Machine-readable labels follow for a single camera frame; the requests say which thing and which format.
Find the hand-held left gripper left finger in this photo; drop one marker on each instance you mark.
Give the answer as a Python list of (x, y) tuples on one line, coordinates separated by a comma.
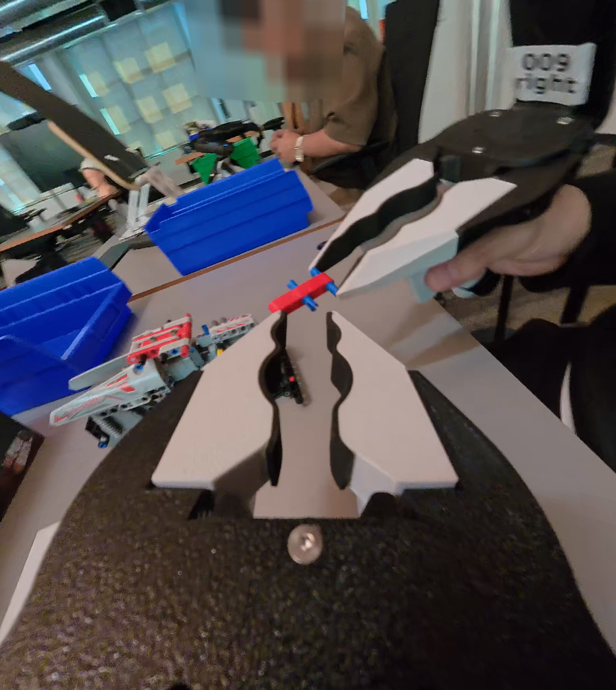
[(216, 426)]

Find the person's right hand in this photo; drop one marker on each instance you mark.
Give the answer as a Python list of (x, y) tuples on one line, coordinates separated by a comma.
[(523, 248)]

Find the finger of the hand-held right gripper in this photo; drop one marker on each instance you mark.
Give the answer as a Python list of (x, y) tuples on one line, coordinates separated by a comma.
[(378, 194), (421, 242)]

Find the grey desk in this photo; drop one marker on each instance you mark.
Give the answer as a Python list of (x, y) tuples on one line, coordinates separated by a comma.
[(502, 431)]

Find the silver flexible duct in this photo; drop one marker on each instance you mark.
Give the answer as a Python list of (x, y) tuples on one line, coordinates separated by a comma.
[(27, 27)]

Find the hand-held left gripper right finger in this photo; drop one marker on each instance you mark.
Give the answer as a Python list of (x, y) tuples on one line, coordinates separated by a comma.
[(394, 426)]

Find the white instruction booklet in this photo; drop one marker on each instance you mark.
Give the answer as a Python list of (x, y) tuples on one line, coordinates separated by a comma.
[(27, 582)]

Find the red toy beam blue pins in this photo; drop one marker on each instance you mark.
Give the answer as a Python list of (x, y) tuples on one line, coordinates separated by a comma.
[(300, 294)]

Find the blue storage bin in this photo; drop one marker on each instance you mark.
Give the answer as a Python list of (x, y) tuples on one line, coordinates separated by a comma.
[(232, 215), (33, 323)]

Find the green storage bin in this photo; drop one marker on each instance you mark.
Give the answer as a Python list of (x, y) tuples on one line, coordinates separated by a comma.
[(246, 153)]

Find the grey red toy brick vehicle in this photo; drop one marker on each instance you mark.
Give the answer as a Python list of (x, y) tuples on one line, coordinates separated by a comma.
[(141, 377)]

